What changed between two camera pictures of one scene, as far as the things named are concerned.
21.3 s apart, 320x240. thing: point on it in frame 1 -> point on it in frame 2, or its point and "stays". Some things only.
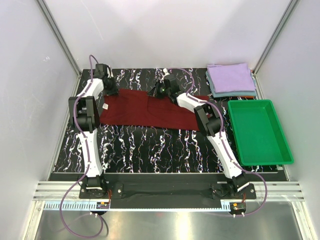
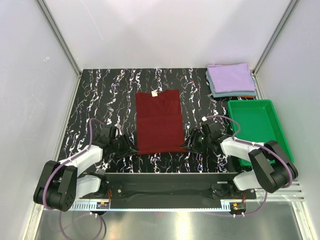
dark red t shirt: (133, 107) -> (159, 122)
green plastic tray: (258, 137) stays
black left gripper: (114, 91) -> (127, 150)
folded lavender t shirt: (231, 78) stays
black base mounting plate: (166, 191) stays
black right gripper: (154, 92) -> (193, 134)
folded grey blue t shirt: (231, 93) stays
